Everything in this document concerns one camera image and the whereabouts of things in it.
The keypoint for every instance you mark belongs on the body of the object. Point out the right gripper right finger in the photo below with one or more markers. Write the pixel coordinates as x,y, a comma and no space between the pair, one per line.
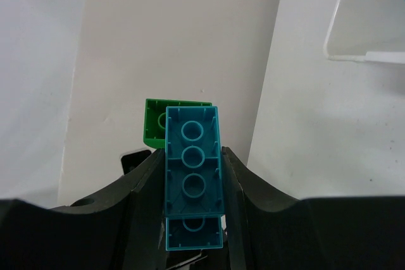
268,229

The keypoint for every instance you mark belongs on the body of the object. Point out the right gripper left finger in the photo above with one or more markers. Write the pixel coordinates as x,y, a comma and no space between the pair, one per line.
116,227

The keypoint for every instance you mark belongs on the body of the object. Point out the teal small lego brick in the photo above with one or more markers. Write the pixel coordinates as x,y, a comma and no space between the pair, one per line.
198,233

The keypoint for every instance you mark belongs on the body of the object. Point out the teal long lego brick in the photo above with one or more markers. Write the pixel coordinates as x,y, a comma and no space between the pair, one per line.
193,175

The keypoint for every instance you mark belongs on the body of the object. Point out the small green lego brick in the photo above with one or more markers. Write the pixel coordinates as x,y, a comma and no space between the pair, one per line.
155,119

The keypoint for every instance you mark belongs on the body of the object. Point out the white three-compartment container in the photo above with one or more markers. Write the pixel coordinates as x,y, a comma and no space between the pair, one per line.
366,31

